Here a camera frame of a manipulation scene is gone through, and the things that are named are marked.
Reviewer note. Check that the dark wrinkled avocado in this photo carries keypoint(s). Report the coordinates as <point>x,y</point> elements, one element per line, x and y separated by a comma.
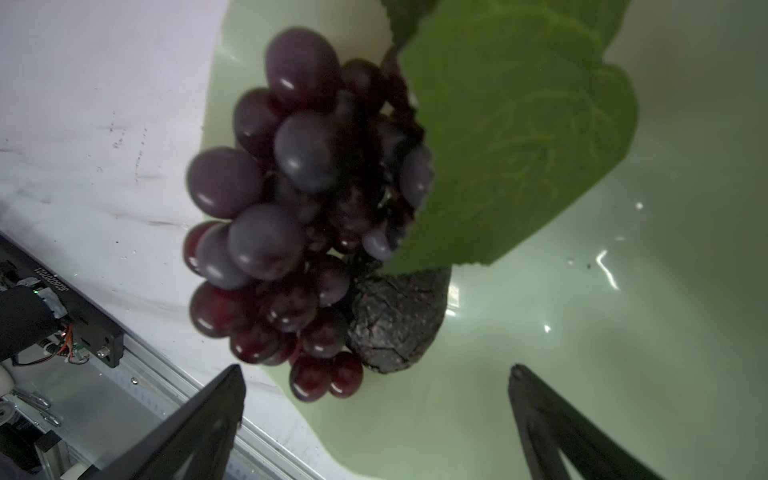
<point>393,319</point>

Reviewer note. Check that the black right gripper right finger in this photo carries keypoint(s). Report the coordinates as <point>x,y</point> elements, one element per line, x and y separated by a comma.
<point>551,430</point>

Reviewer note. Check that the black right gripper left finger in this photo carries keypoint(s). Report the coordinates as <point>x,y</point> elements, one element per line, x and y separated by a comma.
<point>193,443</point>

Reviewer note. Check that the green plastic fruit plate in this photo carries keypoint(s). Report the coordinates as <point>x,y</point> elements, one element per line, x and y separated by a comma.
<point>644,304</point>

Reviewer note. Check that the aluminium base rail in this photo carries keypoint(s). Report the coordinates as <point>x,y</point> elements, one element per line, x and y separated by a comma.
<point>136,363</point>

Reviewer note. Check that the purple grape bunch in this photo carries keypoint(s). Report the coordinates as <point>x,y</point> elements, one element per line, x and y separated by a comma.
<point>328,162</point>

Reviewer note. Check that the green grape leaf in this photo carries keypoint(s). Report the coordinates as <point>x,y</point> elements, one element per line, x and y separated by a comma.
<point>522,115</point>

